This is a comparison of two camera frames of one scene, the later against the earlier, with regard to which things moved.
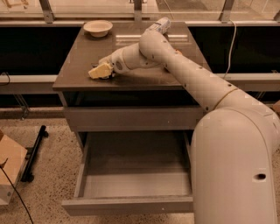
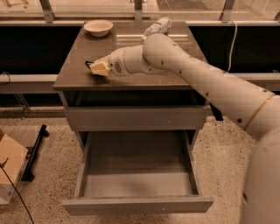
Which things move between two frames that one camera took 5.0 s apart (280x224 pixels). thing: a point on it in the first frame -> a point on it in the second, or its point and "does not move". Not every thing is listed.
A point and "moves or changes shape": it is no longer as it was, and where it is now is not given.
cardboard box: [12, 159] does not move
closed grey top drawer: [132, 118] does not move
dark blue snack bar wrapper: [101, 71] moves or changes shape
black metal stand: [31, 154] does not move
